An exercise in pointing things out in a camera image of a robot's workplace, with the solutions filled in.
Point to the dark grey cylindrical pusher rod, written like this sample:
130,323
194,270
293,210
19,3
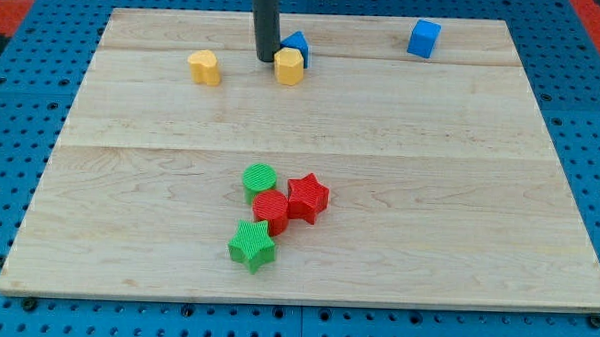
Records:
266,23

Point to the blue triangle block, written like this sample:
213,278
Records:
297,40

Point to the blue cube block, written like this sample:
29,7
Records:
423,38

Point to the yellow hexagon block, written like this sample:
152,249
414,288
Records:
289,66

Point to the yellow heart block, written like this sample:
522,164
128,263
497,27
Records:
203,66

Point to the green cylinder block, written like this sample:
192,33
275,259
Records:
257,178

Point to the red star block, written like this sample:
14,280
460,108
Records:
307,198

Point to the red cylinder block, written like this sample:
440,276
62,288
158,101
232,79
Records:
271,206

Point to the green star block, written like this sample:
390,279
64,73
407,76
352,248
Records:
251,245

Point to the light wooden board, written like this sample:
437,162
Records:
446,191

